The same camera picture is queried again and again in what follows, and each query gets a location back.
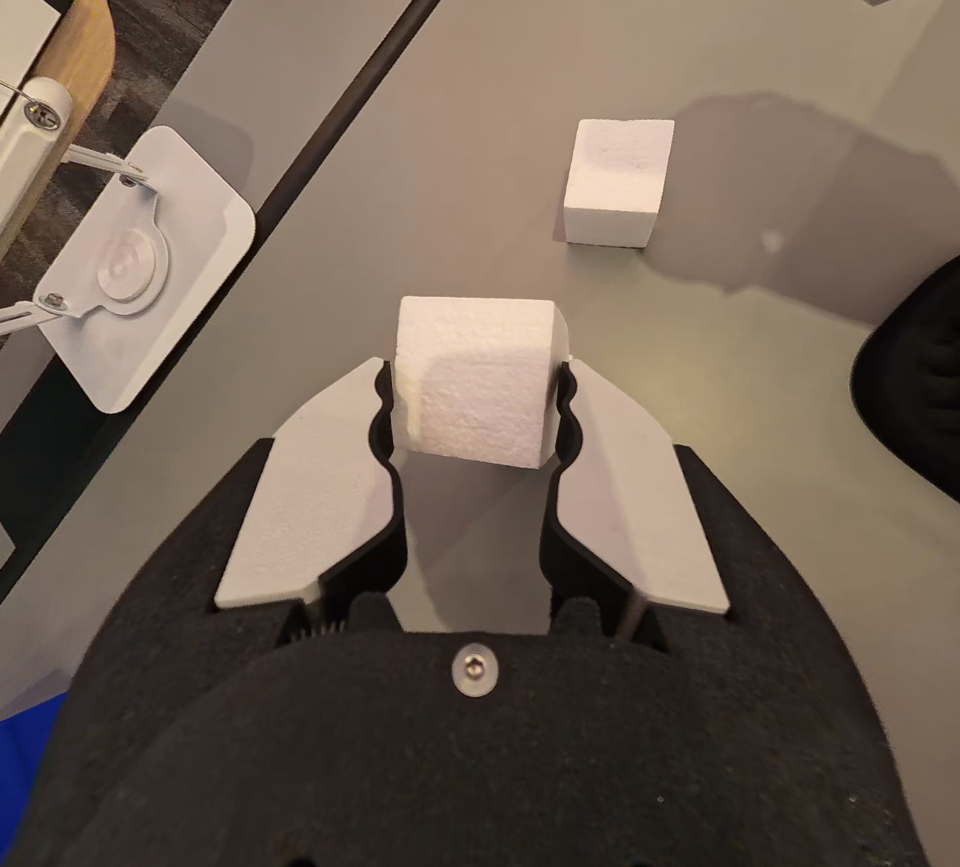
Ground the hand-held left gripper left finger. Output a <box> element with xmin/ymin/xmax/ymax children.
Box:
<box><xmin>215</xmin><ymin>357</ymin><xmax>410</xmax><ymax>632</ymax></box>

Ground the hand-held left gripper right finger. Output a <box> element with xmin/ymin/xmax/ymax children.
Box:
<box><xmin>540</xmin><ymin>358</ymin><xmax>730</xmax><ymax>639</ymax></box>

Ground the white hard foam cube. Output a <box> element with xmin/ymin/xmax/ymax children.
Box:
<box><xmin>393</xmin><ymin>295</ymin><xmax>573</xmax><ymax>470</ymax></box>
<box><xmin>562</xmin><ymin>118</ymin><xmax>676</xmax><ymax>249</ymax></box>

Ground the white and wooden document stand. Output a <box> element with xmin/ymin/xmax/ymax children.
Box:
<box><xmin>0</xmin><ymin>0</ymin><xmax>258</xmax><ymax>415</ymax></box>

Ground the printed instruction sheet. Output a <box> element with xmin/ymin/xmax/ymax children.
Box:
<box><xmin>0</xmin><ymin>0</ymin><xmax>78</xmax><ymax>112</ymax></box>

